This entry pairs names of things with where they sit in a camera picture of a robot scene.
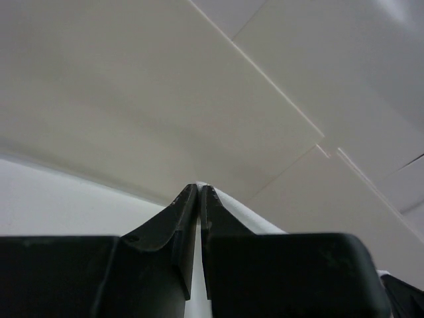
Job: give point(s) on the white tank top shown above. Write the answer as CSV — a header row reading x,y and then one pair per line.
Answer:
x,y
301,274

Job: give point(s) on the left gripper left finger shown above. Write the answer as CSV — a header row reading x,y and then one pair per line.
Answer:
x,y
173,228

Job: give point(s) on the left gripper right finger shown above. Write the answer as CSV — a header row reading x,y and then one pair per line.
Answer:
x,y
228,250

